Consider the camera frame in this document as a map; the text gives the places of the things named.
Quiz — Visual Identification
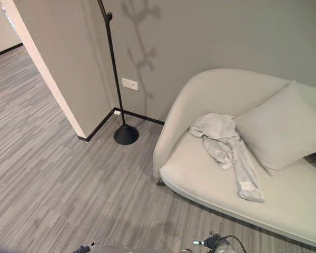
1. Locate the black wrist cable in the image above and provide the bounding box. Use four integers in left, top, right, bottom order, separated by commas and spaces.
224, 234, 250, 253

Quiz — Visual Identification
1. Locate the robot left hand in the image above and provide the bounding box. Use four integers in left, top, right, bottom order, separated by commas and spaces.
73, 240, 97, 253

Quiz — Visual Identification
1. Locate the black metal coat rack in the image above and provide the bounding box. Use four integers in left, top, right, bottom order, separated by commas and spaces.
97, 0, 140, 145

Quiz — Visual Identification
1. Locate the light grey square pillow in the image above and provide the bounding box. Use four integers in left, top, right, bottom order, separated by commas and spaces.
235, 80, 316, 177

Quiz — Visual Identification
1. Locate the dark grey patterned pillow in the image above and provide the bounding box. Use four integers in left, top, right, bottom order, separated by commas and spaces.
302, 150, 316, 177

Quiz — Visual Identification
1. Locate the light grey fabric sofa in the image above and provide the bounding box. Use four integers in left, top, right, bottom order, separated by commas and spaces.
153, 68, 316, 251

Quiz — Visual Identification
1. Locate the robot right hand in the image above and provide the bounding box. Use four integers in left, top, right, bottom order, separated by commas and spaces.
192, 231, 229, 253

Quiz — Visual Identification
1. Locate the black wall baseboard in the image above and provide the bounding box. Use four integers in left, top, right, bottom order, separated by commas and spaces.
77, 106, 166, 142

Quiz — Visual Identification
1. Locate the white wall socket plate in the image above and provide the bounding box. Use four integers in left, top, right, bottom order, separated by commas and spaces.
121, 77, 140, 92

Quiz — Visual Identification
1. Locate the light grey crumpled garment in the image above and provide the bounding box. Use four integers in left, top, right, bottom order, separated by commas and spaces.
189, 113, 265, 203

